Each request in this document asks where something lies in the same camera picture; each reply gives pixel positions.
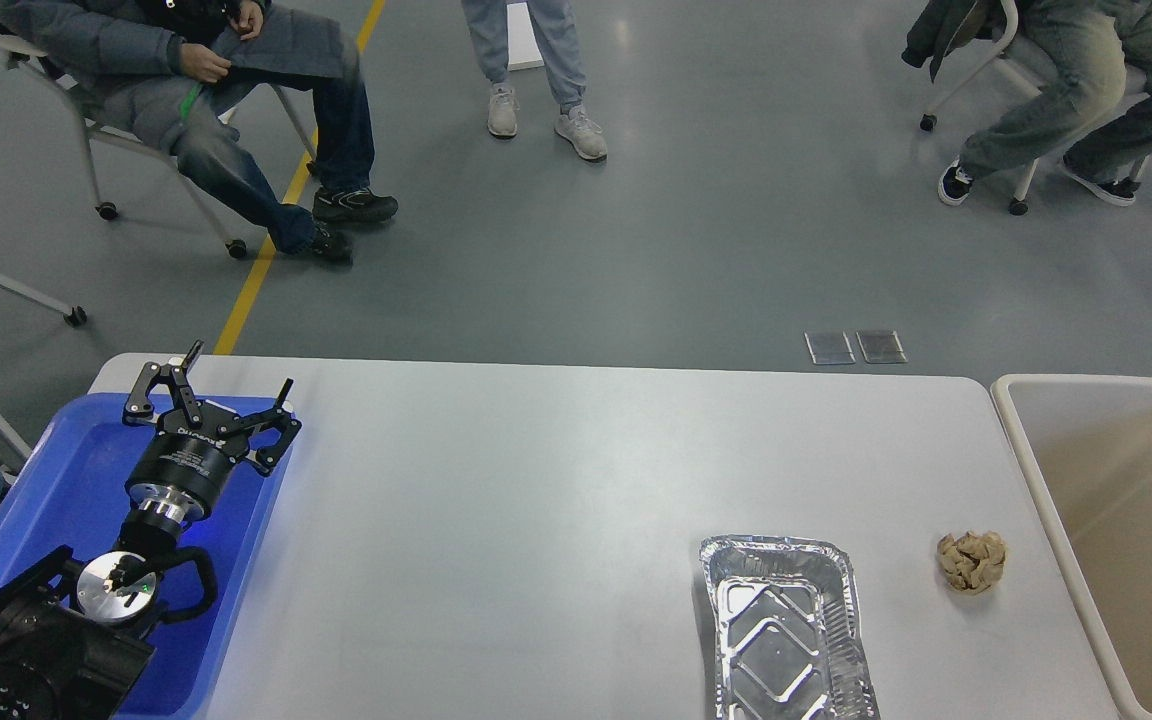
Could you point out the white board on floor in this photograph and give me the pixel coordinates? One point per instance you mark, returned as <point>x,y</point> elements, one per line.
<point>523,48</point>

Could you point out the white chair at right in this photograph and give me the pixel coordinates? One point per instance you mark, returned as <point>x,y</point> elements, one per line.
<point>1026,66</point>

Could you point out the seated person in grey coat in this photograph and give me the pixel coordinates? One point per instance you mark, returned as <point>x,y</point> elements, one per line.
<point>165,71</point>

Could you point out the standing person in grey sweatpants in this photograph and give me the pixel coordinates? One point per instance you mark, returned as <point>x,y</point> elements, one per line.
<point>558,44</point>

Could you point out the white chair under left person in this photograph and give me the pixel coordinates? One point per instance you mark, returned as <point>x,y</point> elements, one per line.
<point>90,126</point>

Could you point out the left metal floor plate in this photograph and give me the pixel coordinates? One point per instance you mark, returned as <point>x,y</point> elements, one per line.
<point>830,348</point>

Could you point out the right metal floor plate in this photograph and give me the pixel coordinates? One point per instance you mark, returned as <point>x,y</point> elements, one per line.
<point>881,347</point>

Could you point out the beige plastic bin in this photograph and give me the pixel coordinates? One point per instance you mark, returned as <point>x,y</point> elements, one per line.
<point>1084,444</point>

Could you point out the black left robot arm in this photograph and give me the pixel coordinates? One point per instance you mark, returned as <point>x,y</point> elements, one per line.
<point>126,544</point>

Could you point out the seated person in green trousers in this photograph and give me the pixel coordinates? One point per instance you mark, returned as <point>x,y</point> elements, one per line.
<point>1098,105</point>

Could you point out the dark jacket on chair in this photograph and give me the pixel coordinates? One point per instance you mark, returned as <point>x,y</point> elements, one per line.
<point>944,26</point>

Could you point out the metal floor plate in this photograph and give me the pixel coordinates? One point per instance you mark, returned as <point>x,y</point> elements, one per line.
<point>830,348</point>
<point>881,347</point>

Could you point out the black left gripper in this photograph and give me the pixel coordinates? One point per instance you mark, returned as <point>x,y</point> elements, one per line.
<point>184,455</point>

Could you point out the crumpled brown paper ball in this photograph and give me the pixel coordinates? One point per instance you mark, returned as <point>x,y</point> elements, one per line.
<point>972,564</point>

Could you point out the aluminium foil tray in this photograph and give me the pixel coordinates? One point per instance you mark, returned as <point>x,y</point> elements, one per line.
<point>788,640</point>

